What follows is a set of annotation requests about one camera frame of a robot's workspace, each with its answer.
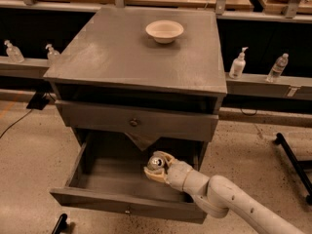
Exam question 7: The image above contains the black floor cable left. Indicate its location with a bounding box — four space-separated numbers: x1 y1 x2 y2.
0 108 33 139

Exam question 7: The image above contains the clear pump bottle near cabinet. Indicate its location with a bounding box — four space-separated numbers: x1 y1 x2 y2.
46 44 59 64

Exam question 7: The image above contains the grey upper drawer with knob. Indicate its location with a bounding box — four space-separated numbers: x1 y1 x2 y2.
56 100 218 141

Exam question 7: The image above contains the black stand leg right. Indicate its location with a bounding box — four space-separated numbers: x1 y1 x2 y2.
274 133 312 205

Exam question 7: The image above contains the white pump lotion bottle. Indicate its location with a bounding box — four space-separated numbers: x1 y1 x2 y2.
229 47 247 79

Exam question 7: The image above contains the green white 7up can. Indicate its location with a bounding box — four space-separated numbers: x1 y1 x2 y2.
147 156 165 171

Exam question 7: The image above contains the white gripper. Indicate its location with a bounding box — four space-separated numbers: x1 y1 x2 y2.
144 151 194 192

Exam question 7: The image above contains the clear pump bottle far left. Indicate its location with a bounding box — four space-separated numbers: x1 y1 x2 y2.
4 40 24 63

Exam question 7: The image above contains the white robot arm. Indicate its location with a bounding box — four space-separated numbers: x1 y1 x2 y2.
144 151 305 234

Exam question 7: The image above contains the clear plastic water bottle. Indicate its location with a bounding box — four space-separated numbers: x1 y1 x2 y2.
266 53 289 83

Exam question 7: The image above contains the white paper bowl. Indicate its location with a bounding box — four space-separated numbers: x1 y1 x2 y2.
145 20 184 44

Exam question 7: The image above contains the grey wooden drawer cabinet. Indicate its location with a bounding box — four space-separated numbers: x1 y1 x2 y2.
43 6 228 225

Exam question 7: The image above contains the open grey lower drawer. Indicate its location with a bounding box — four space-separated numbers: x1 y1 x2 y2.
51 132 207 223

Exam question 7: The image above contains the white paper under drawer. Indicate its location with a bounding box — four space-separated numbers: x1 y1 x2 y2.
126 133 159 151

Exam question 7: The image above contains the black stand foot bottom left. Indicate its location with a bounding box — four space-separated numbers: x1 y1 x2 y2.
52 214 67 234

